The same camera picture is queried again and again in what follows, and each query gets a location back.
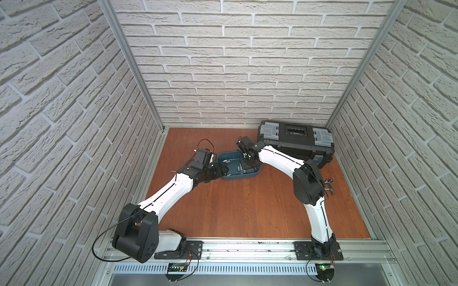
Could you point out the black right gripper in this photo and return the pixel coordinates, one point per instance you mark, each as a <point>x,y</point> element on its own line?
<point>244,164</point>

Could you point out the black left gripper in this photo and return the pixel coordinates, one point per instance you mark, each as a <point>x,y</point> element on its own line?
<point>219,170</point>

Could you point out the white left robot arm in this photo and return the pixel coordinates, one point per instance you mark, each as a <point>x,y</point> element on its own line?
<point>137,233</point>

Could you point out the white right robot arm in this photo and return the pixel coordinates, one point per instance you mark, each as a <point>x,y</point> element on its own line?
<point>308,184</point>

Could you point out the teal plastic storage box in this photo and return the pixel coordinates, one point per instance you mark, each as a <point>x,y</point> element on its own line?
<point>235,166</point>

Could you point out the black grey toolbox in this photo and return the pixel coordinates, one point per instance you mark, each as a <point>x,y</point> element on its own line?
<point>299,141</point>

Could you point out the ratchet wrench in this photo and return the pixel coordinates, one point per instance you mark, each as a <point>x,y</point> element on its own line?
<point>329,181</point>

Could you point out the left controller board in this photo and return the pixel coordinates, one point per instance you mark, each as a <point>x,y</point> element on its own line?
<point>176,271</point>

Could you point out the controller board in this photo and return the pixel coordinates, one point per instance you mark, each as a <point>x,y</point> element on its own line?
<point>176,271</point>
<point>325,272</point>

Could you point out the right controller board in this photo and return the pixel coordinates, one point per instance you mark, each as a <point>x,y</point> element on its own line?
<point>325,272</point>

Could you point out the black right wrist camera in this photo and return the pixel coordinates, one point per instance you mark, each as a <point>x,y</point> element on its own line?
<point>244,144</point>

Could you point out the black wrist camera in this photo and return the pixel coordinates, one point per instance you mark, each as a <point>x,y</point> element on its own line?
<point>244,144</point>
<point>202,159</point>

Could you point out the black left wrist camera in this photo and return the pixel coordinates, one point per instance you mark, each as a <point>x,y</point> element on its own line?
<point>202,159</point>

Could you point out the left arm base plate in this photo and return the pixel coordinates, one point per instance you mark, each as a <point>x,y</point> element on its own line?
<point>187,250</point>

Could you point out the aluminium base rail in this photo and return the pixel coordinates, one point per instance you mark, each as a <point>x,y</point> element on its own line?
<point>260,257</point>

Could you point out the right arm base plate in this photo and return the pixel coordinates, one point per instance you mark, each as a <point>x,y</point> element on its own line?
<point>308,250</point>

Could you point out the aluminium frame post left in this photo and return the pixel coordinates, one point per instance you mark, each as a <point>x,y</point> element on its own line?
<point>122,40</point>

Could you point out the aluminium frame post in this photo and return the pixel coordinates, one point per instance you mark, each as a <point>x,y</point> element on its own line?
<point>373,48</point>
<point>122,40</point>

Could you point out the aluminium frame post right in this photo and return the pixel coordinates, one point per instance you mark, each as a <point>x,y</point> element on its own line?
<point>373,48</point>

